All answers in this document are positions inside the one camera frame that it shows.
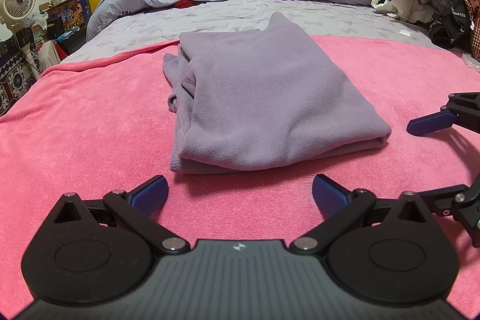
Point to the grey quilted bedsheet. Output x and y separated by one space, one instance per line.
316 18

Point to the white electric fan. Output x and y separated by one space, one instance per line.
15 11

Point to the patterned dark cloth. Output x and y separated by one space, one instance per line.
18 75

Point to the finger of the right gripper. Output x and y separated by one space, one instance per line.
462 109
459 201

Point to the pink towel blanket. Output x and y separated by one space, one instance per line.
91 128

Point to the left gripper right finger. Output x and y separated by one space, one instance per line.
386 251

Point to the purple garment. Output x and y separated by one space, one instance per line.
261 99

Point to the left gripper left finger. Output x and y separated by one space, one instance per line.
93 251

